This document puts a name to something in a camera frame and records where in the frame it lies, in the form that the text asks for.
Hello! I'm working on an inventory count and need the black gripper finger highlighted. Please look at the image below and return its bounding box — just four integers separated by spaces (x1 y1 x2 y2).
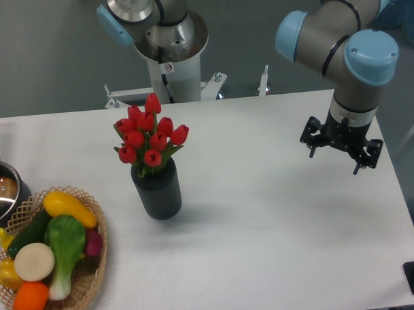
349 139 383 175
300 116 332 158

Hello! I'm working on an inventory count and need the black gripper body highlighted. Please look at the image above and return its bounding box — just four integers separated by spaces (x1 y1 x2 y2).
320 112 371 154

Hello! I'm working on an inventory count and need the red tulip bouquet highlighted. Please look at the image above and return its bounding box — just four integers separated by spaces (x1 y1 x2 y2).
114 93 189 178

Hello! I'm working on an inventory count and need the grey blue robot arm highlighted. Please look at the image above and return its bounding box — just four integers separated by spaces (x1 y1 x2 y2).
275 0 399 171

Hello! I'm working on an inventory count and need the dark grey ribbed vase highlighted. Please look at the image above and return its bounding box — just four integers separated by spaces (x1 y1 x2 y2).
131 158 182 220

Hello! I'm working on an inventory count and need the blue plastic bag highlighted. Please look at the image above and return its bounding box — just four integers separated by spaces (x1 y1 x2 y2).
369 0 414 46

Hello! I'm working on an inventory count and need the purple red onion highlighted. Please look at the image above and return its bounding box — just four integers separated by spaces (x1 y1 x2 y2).
83 229 103 258

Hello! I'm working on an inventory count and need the yellow squash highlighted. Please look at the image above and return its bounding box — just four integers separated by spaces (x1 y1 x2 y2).
43 191 98 228

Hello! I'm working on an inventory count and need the green bok choy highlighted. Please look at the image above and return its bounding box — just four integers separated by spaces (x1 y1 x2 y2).
44 214 86 301

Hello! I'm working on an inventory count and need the woven wicker basket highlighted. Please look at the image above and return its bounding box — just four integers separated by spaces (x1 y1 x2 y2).
0 186 107 310

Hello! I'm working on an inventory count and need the dark green cucumber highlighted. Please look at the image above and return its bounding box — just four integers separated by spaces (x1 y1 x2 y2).
6 208 52 258

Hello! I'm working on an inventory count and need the cream round radish slice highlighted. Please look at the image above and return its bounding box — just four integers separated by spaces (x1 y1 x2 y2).
14 243 55 281

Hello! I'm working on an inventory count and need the yellow banana tip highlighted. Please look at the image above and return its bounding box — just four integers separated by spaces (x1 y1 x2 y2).
0 228 15 251

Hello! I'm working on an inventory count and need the orange fruit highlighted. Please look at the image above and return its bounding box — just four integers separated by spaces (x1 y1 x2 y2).
12 281 49 310

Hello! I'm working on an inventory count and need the yellow bell pepper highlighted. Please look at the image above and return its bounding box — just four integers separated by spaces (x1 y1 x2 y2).
0 258 25 291

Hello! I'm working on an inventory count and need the blue handled saucepan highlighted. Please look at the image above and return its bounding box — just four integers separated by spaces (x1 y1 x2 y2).
0 158 31 228

